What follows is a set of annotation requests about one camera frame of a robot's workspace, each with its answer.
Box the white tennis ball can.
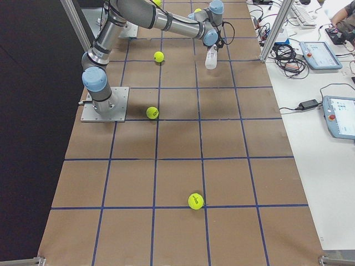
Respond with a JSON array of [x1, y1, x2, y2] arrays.
[[205, 45, 218, 70]]

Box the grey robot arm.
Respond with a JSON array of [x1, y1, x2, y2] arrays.
[[82, 1, 224, 121]]

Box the far right tennis ball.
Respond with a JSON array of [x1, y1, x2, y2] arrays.
[[146, 106, 159, 120]]

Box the near right tennis ball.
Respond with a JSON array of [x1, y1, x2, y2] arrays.
[[187, 193, 204, 210]]

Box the centre tennis ball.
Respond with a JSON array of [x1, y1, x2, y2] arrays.
[[154, 51, 165, 63]]

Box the black power adapter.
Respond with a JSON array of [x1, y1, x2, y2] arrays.
[[298, 99, 319, 110]]

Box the upper teach pendant tablet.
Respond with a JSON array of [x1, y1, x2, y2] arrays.
[[300, 42, 342, 70]]

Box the teach pendant tablet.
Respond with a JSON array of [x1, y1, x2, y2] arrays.
[[322, 95, 354, 140], [300, 42, 342, 70]]

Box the lower teach pendant tablet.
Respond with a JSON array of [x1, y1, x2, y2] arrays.
[[322, 95, 354, 140]]

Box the white keyboard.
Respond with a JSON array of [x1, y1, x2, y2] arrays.
[[290, 3, 317, 29]]

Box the seated person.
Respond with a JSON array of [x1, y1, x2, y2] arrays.
[[331, 1, 354, 32]]

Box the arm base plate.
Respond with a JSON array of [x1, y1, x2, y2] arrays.
[[80, 87, 129, 122]]

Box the tangled black cables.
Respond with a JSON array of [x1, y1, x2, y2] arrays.
[[273, 44, 309, 78]]

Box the left aluminium frame column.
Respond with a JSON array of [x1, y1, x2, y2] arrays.
[[60, 0, 90, 52]]

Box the tall aluminium frame column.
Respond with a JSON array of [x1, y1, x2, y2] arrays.
[[260, 0, 294, 63]]

